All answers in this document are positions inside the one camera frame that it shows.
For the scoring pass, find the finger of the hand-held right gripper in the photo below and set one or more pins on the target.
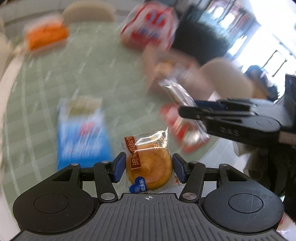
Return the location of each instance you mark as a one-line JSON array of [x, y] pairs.
[[208, 112], [208, 104]]

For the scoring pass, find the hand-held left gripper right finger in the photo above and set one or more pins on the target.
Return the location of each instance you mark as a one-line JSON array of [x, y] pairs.
[[178, 168]]

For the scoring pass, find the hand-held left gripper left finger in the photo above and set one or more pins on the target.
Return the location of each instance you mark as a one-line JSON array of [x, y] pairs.
[[119, 167]]

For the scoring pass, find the round pastry packet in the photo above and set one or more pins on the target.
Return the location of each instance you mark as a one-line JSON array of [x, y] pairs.
[[150, 162]]

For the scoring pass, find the clear snack bar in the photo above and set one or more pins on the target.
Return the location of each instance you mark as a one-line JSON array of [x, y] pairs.
[[178, 92]]

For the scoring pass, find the cardboard box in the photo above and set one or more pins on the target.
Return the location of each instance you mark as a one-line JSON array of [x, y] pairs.
[[175, 69]]

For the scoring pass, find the small red white snack packet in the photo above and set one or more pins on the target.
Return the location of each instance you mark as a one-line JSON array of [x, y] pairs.
[[178, 129]]

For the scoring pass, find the blue snack packet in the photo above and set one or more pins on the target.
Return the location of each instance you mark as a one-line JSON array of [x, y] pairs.
[[81, 139]]

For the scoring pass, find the dark furniture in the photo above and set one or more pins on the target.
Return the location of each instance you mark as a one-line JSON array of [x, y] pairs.
[[198, 41]]

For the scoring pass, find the red white snack bag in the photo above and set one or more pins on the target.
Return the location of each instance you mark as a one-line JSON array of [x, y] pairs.
[[150, 25]]

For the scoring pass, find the green checked tablecloth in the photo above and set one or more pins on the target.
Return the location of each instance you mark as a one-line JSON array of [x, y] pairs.
[[41, 104]]

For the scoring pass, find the white lace cloth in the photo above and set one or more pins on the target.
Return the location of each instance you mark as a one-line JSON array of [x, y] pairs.
[[13, 62]]

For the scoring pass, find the orange tissue box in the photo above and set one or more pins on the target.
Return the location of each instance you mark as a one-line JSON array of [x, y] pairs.
[[46, 37]]

